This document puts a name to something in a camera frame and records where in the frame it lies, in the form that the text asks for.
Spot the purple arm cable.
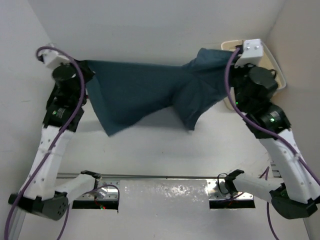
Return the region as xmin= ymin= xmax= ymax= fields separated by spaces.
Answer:
xmin=224 ymin=47 xmax=320 ymax=240
xmin=3 ymin=46 xmax=120 ymax=240

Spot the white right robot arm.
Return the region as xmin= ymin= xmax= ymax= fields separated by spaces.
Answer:
xmin=224 ymin=64 xmax=320 ymax=220

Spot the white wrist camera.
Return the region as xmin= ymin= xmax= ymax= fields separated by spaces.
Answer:
xmin=36 ymin=49 xmax=70 ymax=70
xmin=234 ymin=38 xmax=264 ymax=68

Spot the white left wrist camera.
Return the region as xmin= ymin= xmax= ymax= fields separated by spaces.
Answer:
xmin=36 ymin=49 xmax=70 ymax=70

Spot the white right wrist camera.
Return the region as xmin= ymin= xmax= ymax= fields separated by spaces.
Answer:
xmin=234 ymin=38 xmax=264 ymax=68

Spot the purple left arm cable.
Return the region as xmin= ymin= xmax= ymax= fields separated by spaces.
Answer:
xmin=3 ymin=46 xmax=120 ymax=240

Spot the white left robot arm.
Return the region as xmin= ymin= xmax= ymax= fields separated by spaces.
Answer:
xmin=8 ymin=63 xmax=100 ymax=221

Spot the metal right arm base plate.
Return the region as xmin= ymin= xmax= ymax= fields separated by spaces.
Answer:
xmin=206 ymin=178 xmax=254 ymax=201

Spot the cream plastic laundry basket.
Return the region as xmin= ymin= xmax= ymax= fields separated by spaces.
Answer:
xmin=221 ymin=39 xmax=287 ymax=111

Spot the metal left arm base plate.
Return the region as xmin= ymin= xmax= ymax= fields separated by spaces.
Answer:
xmin=76 ymin=177 xmax=120 ymax=201

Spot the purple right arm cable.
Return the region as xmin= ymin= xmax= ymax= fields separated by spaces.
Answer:
xmin=224 ymin=47 xmax=320 ymax=240

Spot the blue garment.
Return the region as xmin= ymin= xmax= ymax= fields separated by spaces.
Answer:
xmin=86 ymin=48 xmax=232 ymax=136

